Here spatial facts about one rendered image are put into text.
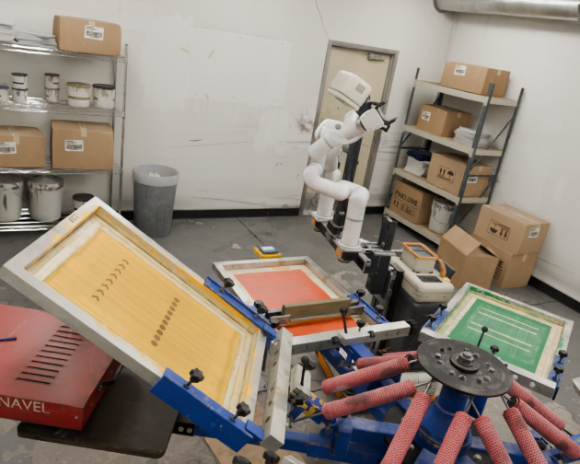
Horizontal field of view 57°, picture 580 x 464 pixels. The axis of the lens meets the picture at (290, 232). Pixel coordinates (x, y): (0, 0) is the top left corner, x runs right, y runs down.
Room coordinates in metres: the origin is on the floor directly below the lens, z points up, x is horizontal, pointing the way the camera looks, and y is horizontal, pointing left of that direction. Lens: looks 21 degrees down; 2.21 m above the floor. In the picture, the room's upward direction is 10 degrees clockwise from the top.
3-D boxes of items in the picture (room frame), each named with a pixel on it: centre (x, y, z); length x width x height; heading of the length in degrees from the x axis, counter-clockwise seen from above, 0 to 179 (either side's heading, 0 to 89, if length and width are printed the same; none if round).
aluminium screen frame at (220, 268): (2.36, -0.07, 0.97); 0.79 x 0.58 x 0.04; 31
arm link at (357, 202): (2.77, -0.34, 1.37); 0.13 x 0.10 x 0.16; 167
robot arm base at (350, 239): (2.76, -0.35, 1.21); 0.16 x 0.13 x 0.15; 109
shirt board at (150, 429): (1.45, 0.06, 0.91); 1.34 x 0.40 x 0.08; 91
